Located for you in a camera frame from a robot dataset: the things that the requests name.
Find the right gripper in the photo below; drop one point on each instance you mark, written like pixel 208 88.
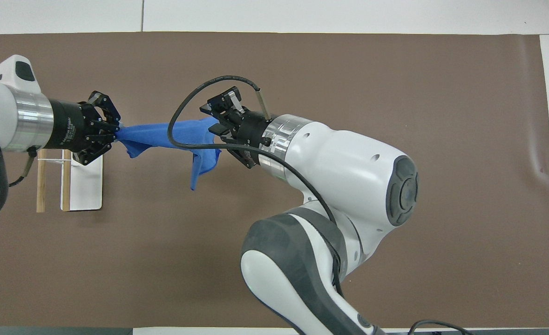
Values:
pixel 251 132

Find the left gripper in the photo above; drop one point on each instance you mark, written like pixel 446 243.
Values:
pixel 67 124

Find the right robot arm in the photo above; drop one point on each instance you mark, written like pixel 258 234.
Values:
pixel 339 163

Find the wooden towel rack white base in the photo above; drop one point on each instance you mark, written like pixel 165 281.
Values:
pixel 88 186

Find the blue towel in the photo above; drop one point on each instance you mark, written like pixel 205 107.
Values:
pixel 153 135

